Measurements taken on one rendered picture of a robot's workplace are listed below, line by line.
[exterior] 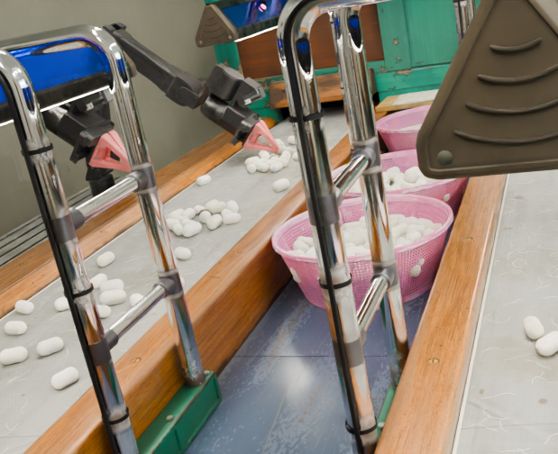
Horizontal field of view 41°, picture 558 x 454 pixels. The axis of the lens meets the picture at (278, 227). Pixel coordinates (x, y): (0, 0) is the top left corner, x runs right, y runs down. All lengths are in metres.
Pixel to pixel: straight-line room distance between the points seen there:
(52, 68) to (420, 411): 0.56
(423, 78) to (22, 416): 1.50
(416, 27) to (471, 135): 1.79
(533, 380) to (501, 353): 0.06
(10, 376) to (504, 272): 0.61
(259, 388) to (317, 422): 0.11
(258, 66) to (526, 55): 1.95
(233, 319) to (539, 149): 0.75
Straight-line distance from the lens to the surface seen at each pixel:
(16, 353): 0.99
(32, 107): 0.65
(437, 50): 2.08
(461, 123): 0.29
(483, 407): 0.70
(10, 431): 0.85
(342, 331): 0.59
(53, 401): 0.88
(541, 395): 0.71
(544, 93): 0.28
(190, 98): 1.78
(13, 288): 1.22
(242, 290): 1.03
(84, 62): 0.97
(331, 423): 0.82
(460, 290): 0.86
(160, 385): 0.84
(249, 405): 0.89
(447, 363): 0.72
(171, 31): 3.13
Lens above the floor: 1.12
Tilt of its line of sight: 18 degrees down
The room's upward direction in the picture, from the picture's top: 11 degrees counter-clockwise
